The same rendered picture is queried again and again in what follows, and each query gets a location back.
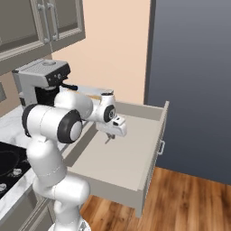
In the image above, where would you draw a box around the black hob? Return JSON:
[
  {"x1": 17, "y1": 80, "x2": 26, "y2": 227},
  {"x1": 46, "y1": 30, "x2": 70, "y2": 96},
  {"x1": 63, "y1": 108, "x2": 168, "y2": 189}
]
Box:
[{"x1": 0, "y1": 141, "x2": 32, "y2": 200}]

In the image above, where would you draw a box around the dark grey fridge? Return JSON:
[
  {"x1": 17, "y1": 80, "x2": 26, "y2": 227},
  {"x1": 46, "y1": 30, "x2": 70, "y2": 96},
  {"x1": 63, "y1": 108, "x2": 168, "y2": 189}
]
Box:
[{"x1": 143, "y1": 0, "x2": 231, "y2": 186}]

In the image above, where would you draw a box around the silver cabinet door handle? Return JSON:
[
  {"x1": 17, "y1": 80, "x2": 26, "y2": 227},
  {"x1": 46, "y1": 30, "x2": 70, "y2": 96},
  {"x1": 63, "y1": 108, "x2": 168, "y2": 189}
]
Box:
[
  {"x1": 37, "y1": 2, "x2": 51, "y2": 45},
  {"x1": 47, "y1": 1, "x2": 60, "y2": 42}
]

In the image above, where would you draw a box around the beige open drawer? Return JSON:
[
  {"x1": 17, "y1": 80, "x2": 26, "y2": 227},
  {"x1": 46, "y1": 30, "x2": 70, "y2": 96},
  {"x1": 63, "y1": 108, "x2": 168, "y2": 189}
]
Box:
[{"x1": 64, "y1": 100, "x2": 171, "y2": 218}]

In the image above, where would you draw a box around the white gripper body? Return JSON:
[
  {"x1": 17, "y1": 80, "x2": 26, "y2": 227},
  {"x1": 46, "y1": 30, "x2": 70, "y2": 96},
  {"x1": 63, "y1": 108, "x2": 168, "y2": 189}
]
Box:
[{"x1": 96, "y1": 120, "x2": 128, "y2": 138}]

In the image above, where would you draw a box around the grey wall cabinet door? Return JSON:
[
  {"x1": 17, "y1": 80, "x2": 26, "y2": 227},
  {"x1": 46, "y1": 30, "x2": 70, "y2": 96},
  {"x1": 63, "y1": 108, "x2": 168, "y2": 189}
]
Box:
[
  {"x1": 43, "y1": 0, "x2": 87, "y2": 52},
  {"x1": 0, "y1": 0, "x2": 51, "y2": 62}
]

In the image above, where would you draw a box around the grey wall outlet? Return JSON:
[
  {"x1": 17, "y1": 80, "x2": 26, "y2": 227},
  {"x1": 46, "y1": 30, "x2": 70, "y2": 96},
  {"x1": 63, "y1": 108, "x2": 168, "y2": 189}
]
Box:
[{"x1": 0, "y1": 82, "x2": 7, "y2": 104}]

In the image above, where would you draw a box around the grey base cabinet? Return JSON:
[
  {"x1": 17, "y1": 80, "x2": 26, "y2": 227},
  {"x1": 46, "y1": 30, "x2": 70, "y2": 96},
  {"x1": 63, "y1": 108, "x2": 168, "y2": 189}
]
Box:
[{"x1": 0, "y1": 187, "x2": 59, "y2": 231}]

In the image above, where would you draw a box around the silver black coffee machine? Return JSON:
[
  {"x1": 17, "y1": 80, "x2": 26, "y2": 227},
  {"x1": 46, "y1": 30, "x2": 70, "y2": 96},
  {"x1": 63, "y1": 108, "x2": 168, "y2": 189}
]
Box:
[{"x1": 12, "y1": 59, "x2": 79, "y2": 110}]

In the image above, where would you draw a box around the silver drawer handle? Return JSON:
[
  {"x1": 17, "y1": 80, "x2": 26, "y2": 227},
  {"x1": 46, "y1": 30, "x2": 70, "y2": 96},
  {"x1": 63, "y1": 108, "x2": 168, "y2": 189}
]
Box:
[{"x1": 157, "y1": 139, "x2": 166, "y2": 156}]

